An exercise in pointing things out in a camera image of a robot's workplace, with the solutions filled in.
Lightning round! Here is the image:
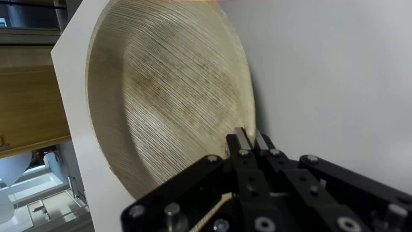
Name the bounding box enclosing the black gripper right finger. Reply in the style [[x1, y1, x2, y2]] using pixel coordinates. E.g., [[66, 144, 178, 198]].
[[254, 130, 412, 232]]

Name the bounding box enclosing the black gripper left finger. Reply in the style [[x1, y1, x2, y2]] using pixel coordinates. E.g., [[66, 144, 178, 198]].
[[121, 126, 281, 232]]

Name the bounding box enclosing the pale palm leaf plate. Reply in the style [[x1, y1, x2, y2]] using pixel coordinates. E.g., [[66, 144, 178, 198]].
[[86, 0, 257, 201]]

